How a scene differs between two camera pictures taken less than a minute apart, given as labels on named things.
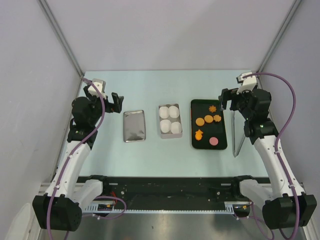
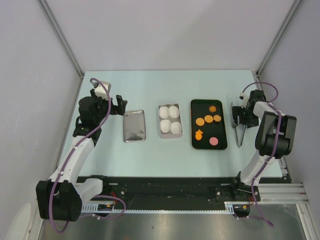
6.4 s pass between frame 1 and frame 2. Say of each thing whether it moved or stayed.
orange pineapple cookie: stayed
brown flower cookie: stayed
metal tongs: moved
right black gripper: moved
